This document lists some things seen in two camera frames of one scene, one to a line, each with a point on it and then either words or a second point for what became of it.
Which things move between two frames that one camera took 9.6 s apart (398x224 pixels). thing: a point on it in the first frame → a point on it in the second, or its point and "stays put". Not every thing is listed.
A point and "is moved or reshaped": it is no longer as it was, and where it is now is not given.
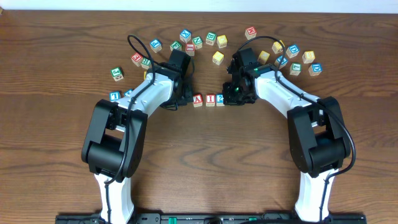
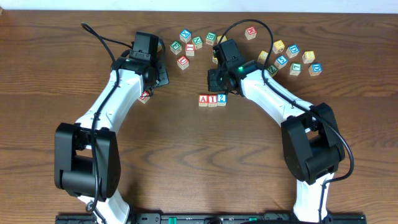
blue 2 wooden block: (219, 98) stays put
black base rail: (204, 218) stays put
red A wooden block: (198, 100) is moved or reshaped
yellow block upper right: (277, 46) stays put
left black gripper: (187, 94) → (162, 76)
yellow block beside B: (222, 41) stays put
